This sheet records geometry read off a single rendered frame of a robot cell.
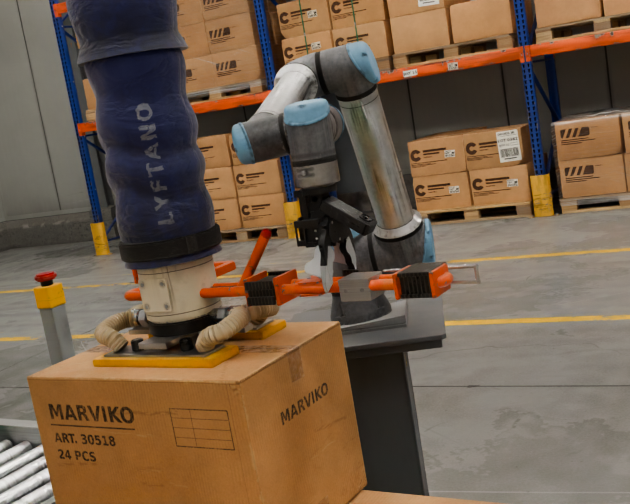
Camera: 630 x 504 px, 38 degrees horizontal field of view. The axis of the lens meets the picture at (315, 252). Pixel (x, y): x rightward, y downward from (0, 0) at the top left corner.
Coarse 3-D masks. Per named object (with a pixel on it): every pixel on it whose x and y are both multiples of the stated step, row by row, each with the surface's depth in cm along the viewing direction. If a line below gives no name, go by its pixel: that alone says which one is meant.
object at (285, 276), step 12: (252, 276) 195; (264, 276) 198; (276, 276) 197; (288, 276) 192; (252, 288) 191; (264, 288) 189; (276, 288) 189; (252, 300) 192; (264, 300) 190; (288, 300) 192
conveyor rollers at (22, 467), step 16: (0, 448) 290; (16, 448) 285; (32, 448) 289; (0, 464) 278; (16, 464) 273; (32, 464) 268; (0, 480) 259; (16, 480) 261; (32, 480) 256; (48, 480) 259; (0, 496) 247; (16, 496) 250; (32, 496) 244; (48, 496) 247
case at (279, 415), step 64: (64, 384) 202; (128, 384) 192; (192, 384) 183; (256, 384) 181; (320, 384) 201; (64, 448) 207; (128, 448) 197; (192, 448) 187; (256, 448) 180; (320, 448) 200
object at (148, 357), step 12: (132, 348) 204; (168, 348) 202; (180, 348) 200; (192, 348) 197; (216, 348) 195; (228, 348) 195; (96, 360) 206; (108, 360) 204; (120, 360) 202; (132, 360) 200; (144, 360) 198; (156, 360) 196; (168, 360) 195; (180, 360) 193; (192, 360) 191; (204, 360) 190; (216, 360) 190
